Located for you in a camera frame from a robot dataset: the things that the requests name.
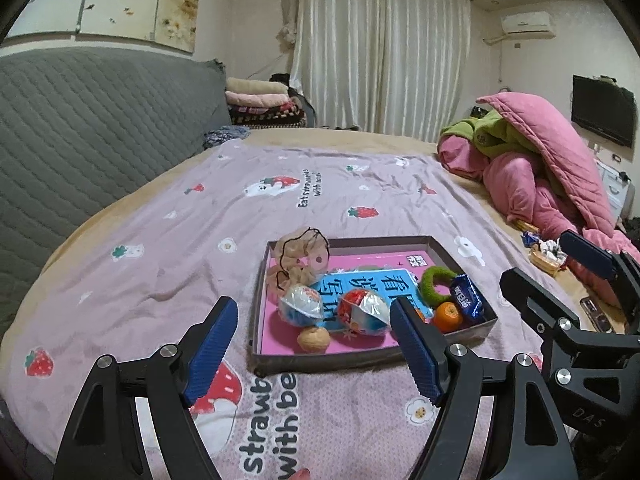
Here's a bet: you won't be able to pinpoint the blue grey patterned cloth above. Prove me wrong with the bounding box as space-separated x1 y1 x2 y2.
204 126 251 150

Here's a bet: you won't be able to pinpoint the pink book with blue label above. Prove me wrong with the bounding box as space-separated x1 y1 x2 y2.
261 252 471 356

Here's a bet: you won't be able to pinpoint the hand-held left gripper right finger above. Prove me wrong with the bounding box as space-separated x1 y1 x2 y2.
389 302 576 480

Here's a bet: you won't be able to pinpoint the pink strawberry printed blanket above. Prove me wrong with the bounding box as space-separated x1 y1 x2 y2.
0 142 591 480

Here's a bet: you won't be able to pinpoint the white air conditioner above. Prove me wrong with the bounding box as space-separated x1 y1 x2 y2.
500 11 556 38

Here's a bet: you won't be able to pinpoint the green blanket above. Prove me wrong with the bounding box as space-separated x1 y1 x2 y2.
440 107 531 153

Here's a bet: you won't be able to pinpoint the dark remote control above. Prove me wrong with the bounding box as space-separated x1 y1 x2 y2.
580 296 613 332

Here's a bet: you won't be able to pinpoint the black wall television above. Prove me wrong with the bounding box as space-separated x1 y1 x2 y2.
571 75 636 149

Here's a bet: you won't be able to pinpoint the pink quilt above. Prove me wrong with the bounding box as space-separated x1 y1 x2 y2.
437 91 640 308

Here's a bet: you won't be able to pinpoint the white drawer cabinet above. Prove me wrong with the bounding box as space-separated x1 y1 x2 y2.
595 157 632 221

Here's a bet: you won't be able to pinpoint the blue snack packet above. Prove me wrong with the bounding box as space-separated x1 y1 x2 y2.
449 274 485 325

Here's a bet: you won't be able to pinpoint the walnut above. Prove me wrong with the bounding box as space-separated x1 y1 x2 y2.
297 326 331 355

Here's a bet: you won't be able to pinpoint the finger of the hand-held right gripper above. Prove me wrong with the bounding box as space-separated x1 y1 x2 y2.
499 267 583 356
558 230 640 333

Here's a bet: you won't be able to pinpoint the dark patterned folded blanket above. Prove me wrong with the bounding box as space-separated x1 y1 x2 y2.
230 102 308 129

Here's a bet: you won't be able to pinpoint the beige drawstring pouch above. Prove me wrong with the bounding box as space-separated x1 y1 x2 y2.
266 227 331 303

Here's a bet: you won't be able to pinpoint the wall painting panels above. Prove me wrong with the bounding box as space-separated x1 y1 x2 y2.
5 0 201 56

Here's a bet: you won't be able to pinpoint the grey cardboard box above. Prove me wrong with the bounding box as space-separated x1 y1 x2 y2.
248 234 499 376

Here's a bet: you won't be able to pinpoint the grey quilted headboard cover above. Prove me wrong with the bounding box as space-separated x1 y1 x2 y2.
0 47 233 341

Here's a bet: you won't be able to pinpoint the white curtain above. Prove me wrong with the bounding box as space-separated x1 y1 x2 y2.
282 0 472 143

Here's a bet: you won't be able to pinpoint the small basket with wrappers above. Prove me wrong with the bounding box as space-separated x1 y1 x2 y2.
529 239 568 275

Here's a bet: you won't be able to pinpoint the beige folded blanket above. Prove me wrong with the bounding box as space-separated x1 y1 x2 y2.
226 77 288 95

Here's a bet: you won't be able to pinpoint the green plush ring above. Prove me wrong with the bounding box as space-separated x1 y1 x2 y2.
419 266 463 306

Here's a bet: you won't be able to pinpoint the toy egg capsule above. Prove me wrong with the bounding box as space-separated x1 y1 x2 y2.
278 284 325 323
336 290 391 336

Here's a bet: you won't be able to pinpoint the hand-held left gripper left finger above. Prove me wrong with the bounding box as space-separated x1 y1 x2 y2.
52 296 240 480

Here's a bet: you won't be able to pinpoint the pink folded blanket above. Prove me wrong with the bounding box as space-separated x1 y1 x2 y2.
225 91 291 109

